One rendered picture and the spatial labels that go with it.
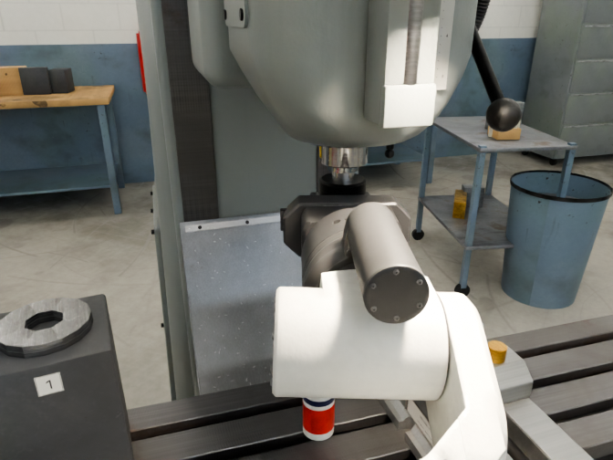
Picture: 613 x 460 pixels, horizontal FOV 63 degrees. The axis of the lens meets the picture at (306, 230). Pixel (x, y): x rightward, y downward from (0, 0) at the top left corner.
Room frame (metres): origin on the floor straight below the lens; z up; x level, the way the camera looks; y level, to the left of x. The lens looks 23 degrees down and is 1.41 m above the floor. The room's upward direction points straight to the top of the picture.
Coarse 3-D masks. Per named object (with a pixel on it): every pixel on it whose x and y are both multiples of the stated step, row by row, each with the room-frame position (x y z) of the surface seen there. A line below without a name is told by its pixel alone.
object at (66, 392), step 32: (0, 320) 0.43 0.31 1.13; (32, 320) 0.44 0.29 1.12; (64, 320) 0.43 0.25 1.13; (96, 320) 0.45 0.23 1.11; (0, 352) 0.39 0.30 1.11; (32, 352) 0.39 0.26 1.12; (64, 352) 0.39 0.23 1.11; (96, 352) 0.40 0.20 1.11; (0, 384) 0.36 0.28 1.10; (32, 384) 0.37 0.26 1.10; (64, 384) 0.38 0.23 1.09; (96, 384) 0.39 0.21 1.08; (0, 416) 0.36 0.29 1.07; (32, 416) 0.37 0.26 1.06; (64, 416) 0.38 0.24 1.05; (96, 416) 0.39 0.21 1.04; (0, 448) 0.35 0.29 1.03; (32, 448) 0.36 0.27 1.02; (64, 448) 0.38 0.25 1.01; (96, 448) 0.39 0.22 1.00; (128, 448) 0.40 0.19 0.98
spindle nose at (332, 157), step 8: (328, 152) 0.46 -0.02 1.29; (336, 152) 0.46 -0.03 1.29; (344, 152) 0.46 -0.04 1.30; (352, 152) 0.46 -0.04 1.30; (360, 152) 0.46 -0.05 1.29; (320, 160) 0.48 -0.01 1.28; (328, 160) 0.46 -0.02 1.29; (336, 160) 0.46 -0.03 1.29; (344, 160) 0.46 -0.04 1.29; (352, 160) 0.46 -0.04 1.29; (360, 160) 0.46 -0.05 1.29; (344, 168) 0.46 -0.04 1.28
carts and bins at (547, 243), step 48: (480, 144) 2.41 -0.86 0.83; (528, 144) 2.41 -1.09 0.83; (576, 144) 2.39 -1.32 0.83; (480, 192) 2.34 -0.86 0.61; (528, 192) 2.30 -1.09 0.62; (576, 192) 2.56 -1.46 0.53; (480, 240) 2.41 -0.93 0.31; (528, 240) 2.28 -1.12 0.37; (576, 240) 2.20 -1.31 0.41; (528, 288) 2.27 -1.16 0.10; (576, 288) 2.26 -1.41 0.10
